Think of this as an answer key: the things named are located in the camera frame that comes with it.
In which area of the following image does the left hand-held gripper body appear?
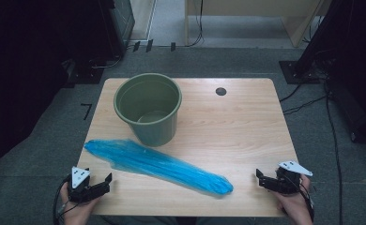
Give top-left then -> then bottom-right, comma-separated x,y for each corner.
67,166 -> 111,204

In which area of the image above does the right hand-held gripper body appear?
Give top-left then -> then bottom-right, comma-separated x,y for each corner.
259,160 -> 313,195

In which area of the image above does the blue plastic bag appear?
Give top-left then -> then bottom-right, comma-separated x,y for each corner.
84,138 -> 235,197

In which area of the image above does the green plastic bucket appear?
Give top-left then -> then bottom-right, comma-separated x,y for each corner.
113,72 -> 183,148

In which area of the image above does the person's left hand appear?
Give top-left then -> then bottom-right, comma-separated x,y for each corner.
59,182 -> 100,225

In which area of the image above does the person's right hand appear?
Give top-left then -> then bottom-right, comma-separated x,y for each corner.
273,174 -> 315,225

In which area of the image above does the black slanted stand pole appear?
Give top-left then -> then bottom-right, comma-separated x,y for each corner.
295,0 -> 353,76

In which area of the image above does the dark cabinet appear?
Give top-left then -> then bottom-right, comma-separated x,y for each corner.
107,0 -> 136,59

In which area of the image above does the light wooden desk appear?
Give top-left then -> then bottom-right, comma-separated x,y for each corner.
184,0 -> 333,49

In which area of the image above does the left hand-held gripper cable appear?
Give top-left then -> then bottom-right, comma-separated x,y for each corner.
53,174 -> 79,225

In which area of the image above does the hand-held gripper cable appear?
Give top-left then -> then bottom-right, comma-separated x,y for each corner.
53,174 -> 79,225
297,182 -> 316,223

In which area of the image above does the right hand-held gripper cable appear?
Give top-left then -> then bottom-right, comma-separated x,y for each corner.
297,182 -> 316,223

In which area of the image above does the long black floor cable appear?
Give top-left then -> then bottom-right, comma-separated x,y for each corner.
324,82 -> 343,225

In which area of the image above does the black stand base plate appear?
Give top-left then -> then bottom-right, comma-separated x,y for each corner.
279,60 -> 322,84
66,66 -> 104,86

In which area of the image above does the black cable under desk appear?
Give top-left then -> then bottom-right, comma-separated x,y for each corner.
187,0 -> 206,48

